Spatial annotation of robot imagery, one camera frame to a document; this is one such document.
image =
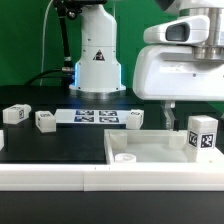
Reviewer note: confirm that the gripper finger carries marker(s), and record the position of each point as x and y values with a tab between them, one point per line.
172	123

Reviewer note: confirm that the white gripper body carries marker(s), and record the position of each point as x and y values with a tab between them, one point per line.
172	73

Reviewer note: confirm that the white square tabletop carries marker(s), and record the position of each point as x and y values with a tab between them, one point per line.
153	146

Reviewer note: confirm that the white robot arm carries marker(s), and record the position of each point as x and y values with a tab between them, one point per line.
200	25

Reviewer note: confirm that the white marker sheet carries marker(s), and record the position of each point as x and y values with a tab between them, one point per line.
91	116

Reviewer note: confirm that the white front fence wall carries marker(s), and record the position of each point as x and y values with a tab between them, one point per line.
121	177

